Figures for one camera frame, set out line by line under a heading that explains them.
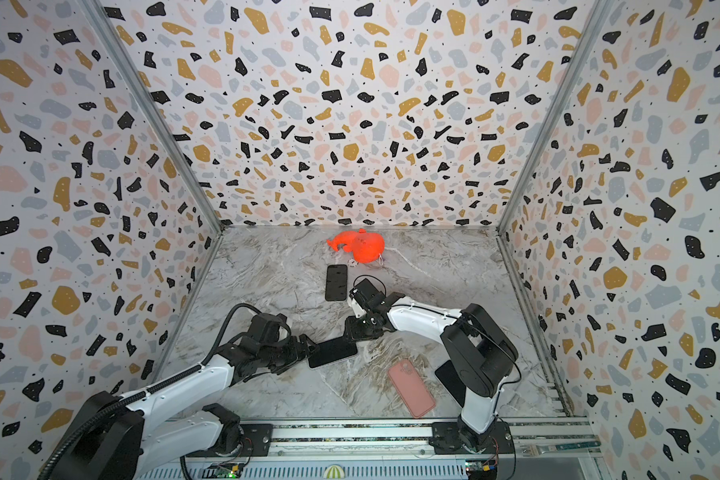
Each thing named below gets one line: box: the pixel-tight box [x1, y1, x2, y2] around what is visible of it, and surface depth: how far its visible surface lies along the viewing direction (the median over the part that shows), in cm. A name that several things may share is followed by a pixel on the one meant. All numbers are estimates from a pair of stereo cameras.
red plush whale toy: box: [326, 228, 385, 264], surface depth 112 cm
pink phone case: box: [388, 359, 436, 418], surface depth 85 cm
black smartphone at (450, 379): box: [434, 360, 466, 408], surface depth 85 cm
